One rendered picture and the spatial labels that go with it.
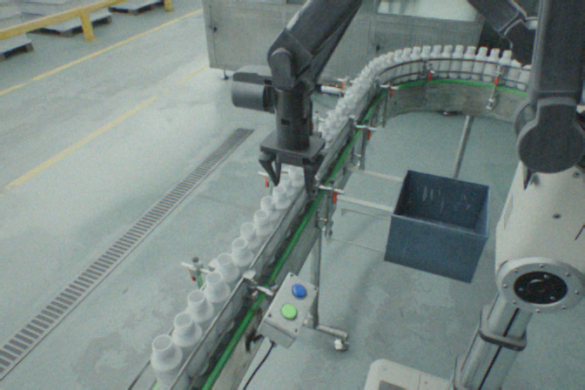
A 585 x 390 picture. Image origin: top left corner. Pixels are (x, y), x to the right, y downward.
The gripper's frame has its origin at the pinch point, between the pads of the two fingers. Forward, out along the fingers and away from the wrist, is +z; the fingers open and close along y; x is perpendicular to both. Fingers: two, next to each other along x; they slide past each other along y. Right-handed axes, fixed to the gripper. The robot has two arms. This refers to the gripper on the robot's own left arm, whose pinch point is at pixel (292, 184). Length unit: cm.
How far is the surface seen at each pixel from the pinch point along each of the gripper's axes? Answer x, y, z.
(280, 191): 28.8, -15.7, 25.0
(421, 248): 56, 25, 56
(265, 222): 14.5, -13.8, 24.8
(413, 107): 168, 4, 55
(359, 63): 349, -73, 99
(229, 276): -3.8, -14.3, 26.8
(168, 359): -27.2, -14.2, 26.2
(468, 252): 56, 40, 53
